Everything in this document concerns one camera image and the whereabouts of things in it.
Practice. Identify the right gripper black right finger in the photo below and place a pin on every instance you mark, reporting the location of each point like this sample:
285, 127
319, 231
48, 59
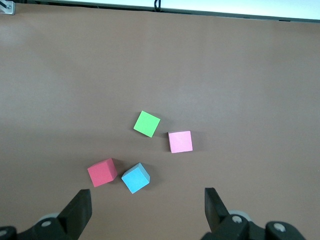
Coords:
217, 215

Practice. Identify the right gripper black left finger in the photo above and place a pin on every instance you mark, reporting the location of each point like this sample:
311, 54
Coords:
75, 217

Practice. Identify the light blue foam cube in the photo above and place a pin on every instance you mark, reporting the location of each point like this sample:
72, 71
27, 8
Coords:
134, 180

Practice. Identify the green foam cube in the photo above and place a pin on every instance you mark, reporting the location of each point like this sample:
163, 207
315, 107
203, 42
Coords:
147, 123

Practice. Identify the red foam cube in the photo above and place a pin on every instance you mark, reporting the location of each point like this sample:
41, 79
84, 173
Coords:
100, 173

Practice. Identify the pink foam cube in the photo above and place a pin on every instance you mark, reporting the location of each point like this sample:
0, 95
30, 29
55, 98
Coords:
180, 142

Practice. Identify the brown table cover sheet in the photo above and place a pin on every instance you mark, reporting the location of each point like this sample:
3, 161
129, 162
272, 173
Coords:
75, 75

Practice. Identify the silver metal bracket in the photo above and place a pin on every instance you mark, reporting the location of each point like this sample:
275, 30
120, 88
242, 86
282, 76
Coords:
9, 8

